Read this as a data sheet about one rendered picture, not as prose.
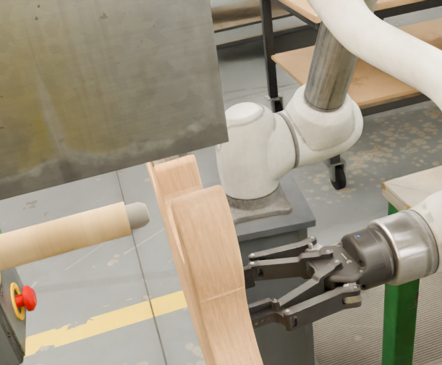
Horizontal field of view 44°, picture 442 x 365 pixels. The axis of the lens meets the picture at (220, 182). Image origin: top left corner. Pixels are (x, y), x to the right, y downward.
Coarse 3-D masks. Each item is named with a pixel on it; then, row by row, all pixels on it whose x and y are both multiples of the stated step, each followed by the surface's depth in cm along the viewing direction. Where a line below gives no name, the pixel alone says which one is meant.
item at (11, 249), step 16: (112, 208) 50; (48, 224) 49; (64, 224) 49; (80, 224) 49; (96, 224) 49; (112, 224) 49; (128, 224) 50; (0, 240) 48; (16, 240) 48; (32, 240) 48; (48, 240) 48; (64, 240) 49; (80, 240) 49; (96, 240) 50; (0, 256) 48; (16, 256) 48; (32, 256) 49; (48, 256) 49
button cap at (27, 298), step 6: (24, 288) 84; (30, 288) 85; (24, 294) 83; (30, 294) 84; (18, 300) 84; (24, 300) 83; (30, 300) 84; (36, 300) 86; (18, 306) 84; (30, 306) 84
